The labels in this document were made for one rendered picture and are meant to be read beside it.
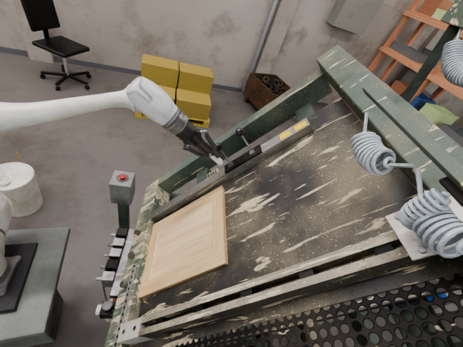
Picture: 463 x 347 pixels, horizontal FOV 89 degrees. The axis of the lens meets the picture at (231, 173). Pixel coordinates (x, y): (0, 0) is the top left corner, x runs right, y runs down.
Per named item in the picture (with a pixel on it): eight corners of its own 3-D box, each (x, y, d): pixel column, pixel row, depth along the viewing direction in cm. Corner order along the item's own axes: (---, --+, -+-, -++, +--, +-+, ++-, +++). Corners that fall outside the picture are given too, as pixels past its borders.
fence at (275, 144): (158, 214, 135) (152, 211, 133) (310, 124, 97) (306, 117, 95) (156, 221, 132) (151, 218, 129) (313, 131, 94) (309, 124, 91)
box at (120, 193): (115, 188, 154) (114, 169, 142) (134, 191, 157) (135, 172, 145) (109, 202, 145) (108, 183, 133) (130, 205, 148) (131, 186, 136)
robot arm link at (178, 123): (176, 116, 78) (189, 127, 82) (179, 102, 85) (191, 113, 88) (158, 130, 82) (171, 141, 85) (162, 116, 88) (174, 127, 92)
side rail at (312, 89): (171, 186, 156) (158, 178, 150) (328, 86, 112) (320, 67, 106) (170, 193, 152) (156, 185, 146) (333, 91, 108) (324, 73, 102)
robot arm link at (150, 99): (182, 107, 79) (174, 101, 89) (144, 71, 70) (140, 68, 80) (160, 131, 79) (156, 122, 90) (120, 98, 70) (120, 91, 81)
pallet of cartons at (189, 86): (135, 93, 379) (136, 51, 335) (203, 102, 421) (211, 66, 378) (134, 120, 328) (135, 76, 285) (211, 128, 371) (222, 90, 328)
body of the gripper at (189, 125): (171, 138, 86) (189, 153, 91) (188, 126, 82) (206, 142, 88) (173, 127, 91) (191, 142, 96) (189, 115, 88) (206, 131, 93)
